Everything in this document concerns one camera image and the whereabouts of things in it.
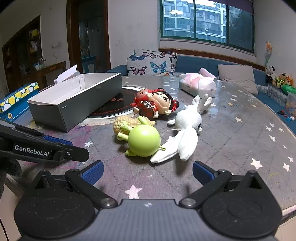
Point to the blue stool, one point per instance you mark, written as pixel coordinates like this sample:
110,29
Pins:
89,64

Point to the blue yellow spotted box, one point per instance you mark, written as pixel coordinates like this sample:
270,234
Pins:
16,97

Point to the yellow plush toy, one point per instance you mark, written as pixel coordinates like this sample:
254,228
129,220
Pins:
283,80

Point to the dark wooden cabinet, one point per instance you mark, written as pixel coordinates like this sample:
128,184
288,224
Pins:
20,53

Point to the wooden side table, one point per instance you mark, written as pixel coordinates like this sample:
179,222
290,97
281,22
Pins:
52,69

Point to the black round hotplate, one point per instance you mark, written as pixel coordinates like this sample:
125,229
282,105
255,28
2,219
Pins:
115,104

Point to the tan peanut toy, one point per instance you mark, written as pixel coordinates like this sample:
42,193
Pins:
121,125

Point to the red dress doll figure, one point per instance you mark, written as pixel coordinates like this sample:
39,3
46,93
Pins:
159,99

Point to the butterfly print cushion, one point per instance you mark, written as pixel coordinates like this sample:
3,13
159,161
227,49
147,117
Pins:
150,63

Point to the grey cushion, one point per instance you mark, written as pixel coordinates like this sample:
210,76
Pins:
240,76

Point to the grey star print tablecloth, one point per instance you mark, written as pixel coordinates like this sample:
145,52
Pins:
231,143

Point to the white paper box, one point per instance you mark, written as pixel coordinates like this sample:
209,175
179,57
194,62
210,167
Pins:
67,74

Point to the pink white tissue pack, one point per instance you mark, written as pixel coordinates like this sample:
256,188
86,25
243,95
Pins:
196,83

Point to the blue sofa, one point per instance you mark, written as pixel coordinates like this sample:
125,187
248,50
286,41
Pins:
192,63

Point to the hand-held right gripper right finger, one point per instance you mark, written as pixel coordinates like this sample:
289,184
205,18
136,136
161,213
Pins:
203,172

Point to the green framed window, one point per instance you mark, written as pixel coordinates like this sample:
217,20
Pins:
203,20

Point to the dark wooden door frame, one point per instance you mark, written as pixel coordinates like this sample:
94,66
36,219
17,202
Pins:
87,34

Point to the hanging wall doll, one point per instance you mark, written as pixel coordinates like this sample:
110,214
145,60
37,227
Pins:
268,52

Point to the green inflatable toy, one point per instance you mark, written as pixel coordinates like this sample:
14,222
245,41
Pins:
289,89

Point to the light green round toy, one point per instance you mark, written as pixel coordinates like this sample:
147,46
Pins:
144,141

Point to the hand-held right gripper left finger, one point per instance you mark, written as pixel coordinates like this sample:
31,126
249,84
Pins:
92,172

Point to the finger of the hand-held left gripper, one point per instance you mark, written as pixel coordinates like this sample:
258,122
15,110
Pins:
74,154
57,140

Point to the clear plastic container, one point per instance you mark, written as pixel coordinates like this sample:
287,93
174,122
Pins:
291,105

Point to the grey storage box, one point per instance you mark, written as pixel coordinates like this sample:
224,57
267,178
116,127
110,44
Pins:
276,93

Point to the black white plush toy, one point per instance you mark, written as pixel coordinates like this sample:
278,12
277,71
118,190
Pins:
270,73

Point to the person's left hand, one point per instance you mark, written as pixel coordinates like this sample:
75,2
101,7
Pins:
10,169

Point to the grey rectangular box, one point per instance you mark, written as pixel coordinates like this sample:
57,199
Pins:
60,109

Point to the white plush rabbit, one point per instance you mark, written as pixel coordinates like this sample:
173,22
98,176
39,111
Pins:
187,120

